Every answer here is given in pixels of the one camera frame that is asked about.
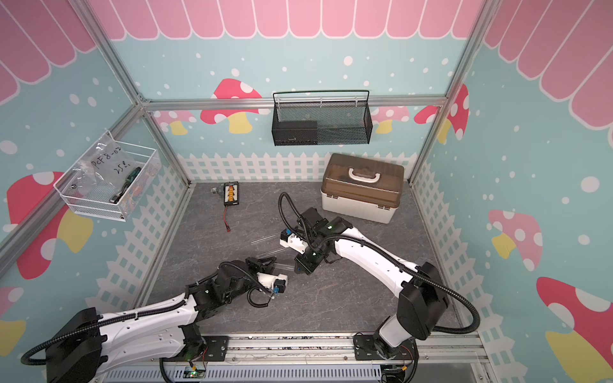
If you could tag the clear test tube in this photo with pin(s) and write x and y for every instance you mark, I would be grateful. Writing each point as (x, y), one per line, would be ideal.
(272, 253)
(265, 239)
(285, 266)

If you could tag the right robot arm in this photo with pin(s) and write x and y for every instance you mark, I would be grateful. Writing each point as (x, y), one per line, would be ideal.
(421, 295)

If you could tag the brown lid storage box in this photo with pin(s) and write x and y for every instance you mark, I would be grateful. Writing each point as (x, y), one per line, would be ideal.
(362, 188)

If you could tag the clear plastic bag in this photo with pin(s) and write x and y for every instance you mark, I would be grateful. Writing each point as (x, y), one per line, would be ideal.
(105, 165)

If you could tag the black box in basket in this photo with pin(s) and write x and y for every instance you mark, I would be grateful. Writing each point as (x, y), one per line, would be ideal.
(291, 133)

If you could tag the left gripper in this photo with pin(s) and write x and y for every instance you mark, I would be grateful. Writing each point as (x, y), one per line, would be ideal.
(264, 270)

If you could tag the black board yellow connectors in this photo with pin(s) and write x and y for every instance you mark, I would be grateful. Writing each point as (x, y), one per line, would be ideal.
(231, 193)

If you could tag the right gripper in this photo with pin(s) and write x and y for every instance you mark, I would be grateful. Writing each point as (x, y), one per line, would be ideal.
(303, 266)

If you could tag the green tool in basket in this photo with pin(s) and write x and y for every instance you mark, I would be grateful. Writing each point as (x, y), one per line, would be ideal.
(127, 183)

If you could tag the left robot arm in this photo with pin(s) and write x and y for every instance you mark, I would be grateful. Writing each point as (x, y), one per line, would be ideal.
(91, 344)

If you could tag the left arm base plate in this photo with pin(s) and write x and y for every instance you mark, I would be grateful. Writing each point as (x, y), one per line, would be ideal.
(213, 348)

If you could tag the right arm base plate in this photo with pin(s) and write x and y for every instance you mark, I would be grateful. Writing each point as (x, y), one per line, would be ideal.
(369, 348)

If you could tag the white wire wall basket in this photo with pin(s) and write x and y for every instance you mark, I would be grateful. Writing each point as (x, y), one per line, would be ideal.
(97, 204)

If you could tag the black mesh wall basket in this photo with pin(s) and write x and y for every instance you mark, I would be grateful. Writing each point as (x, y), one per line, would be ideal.
(343, 116)

